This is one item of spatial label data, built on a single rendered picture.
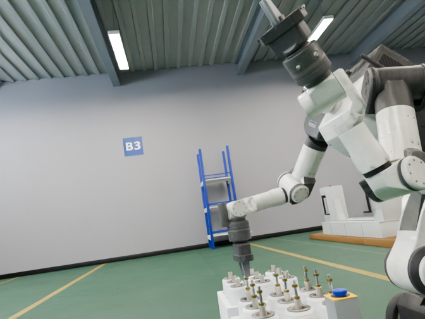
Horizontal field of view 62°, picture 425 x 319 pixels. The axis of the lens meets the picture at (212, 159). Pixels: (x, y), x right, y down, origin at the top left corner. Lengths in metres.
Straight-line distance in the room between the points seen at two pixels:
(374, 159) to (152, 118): 7.14
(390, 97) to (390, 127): 0.08
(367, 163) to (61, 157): 7.38
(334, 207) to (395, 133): 4.90
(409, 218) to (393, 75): 0.51
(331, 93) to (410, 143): 0.22
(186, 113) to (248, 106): 1.40
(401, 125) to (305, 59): 0.29
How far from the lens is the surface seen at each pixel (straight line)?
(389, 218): 4.62
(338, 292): 1.10
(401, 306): 1.52
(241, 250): 1.40
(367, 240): 4.68
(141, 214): 7.51
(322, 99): 0.87
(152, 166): 7.59
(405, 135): 0.95
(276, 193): 1.46
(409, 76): 1.04
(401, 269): 1.24
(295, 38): 0.84
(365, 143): 0.86
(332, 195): 5.85
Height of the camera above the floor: 0.58
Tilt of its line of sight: 9 degrees up
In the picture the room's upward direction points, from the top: 8 degrees counter-clockwise
